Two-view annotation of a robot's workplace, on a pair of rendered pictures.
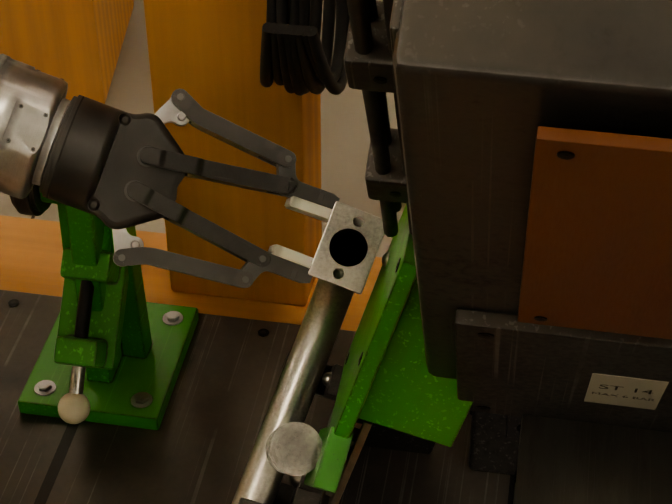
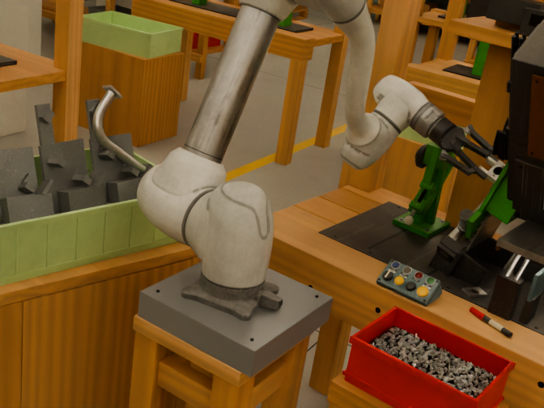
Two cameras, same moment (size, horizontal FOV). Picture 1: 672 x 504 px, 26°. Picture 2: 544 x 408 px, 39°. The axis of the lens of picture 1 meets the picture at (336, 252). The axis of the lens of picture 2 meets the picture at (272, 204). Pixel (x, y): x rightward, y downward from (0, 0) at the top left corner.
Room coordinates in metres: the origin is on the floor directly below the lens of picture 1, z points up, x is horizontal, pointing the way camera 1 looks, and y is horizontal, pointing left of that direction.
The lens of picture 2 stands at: (-1.27, -0.33, 1.84)
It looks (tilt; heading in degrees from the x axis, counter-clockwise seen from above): 23 degrees down; 26
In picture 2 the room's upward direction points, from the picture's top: 9 degrees clockwise
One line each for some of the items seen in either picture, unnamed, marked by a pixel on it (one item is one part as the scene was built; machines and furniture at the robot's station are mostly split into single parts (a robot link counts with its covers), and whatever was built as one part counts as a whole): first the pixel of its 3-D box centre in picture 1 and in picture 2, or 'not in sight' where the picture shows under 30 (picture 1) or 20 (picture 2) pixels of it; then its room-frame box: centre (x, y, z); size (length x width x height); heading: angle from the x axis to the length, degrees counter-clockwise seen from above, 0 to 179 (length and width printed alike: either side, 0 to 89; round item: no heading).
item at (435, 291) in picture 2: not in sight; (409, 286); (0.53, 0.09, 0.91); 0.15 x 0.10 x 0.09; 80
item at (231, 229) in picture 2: not in sight; (235, 229); (0.16, 0.43, 1.08); 0.18 x 0.16 x 0.22; 77
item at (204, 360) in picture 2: not in sight; (226, 324); (0.16, 0.42, 0.83); 0.32 x 0.32 x 0.04; 84
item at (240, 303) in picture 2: not in sight; (239, 286); (0.16, 0.40, 0.95); 0.22 x 0.18 x 0.06; 93
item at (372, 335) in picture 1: (423, 323); (510, 192); (0.74, -0.06, 1.17); 0.13 x 0.12 x 0.20; 80
